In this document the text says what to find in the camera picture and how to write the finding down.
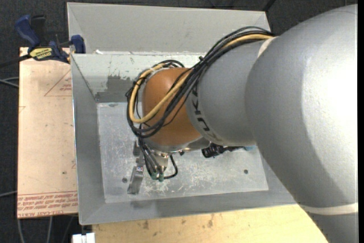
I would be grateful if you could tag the grey metal bin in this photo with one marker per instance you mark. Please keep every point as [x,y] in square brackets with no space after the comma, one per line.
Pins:
[119,128]

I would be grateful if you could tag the black cylinder on white bracket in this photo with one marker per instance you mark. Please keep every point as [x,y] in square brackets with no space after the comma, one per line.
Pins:
[211,150]

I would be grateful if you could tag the brown cardboard board red print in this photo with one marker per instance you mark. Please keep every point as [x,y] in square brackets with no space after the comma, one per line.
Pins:
[45,128]

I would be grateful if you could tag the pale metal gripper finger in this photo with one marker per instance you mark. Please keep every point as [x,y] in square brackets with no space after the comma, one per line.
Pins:
[135,180]
[136,149]

